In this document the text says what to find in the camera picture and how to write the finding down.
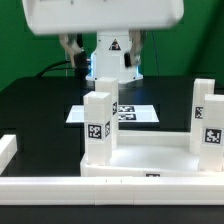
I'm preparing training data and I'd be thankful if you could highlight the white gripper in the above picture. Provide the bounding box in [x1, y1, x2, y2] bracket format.
[22, 0, 184, 69]

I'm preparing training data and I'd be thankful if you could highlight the white desk top tray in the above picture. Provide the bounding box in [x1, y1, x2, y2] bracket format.
[80, 130, 224, 177]

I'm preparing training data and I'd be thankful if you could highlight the fiducial marker plate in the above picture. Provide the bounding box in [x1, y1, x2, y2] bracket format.
[66, 105, 159, 124]

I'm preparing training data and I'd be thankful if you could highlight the white left fence block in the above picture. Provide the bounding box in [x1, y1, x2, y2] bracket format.
[0, 135, 17, 175]

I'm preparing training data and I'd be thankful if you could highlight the white front fence bar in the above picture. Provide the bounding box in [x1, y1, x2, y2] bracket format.
[0, 177, 224, 205]

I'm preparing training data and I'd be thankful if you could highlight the black cable bundle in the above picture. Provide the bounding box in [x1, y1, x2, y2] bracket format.
[35, 59, 73, 78]

